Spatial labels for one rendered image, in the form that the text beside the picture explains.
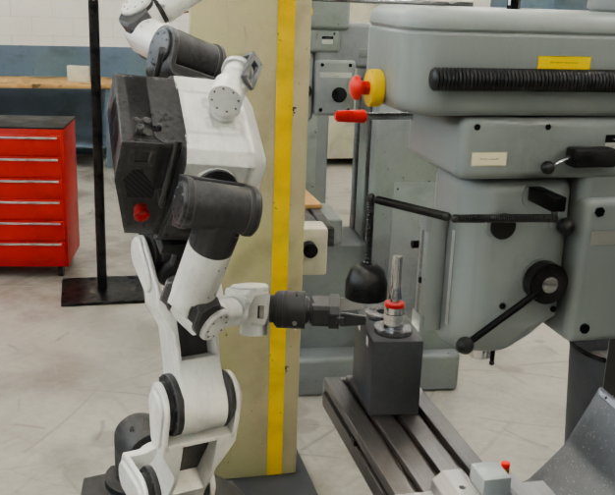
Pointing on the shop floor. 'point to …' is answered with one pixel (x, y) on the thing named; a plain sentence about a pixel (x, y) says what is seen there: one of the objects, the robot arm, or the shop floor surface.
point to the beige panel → (268, 238)
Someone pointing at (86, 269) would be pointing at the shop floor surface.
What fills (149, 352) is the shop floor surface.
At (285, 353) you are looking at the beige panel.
